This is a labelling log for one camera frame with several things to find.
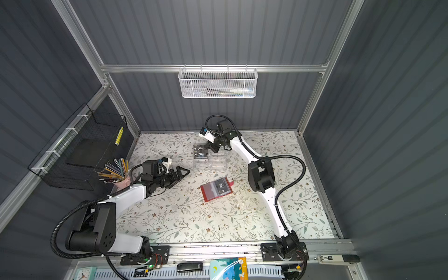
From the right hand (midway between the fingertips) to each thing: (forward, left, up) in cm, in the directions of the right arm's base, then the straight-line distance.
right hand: (208, 143), depth 101 cm
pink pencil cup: (-26, +42, -2) cm, 50 cm away
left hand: (-21, +10, -1) cm, 23 cm away
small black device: (-59, +3, -6) cm, 59 cm away
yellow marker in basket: (-9, +41, +16) cm, 45 cm away
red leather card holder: (-24, -5, -10) cm, 26 cm away
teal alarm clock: (-62, +44, -8) cm, 76 cm away
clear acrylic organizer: (-6, -4, -10) cm, 12 cm away
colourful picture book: (-59, -13, -10) cm, 61 cm away
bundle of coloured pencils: (-20, +46, +1) cm, 50 cm away
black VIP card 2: (-5, +5, -2) cm, 7 cm away
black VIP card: (-23, -8, -9) cm, 26 cm away
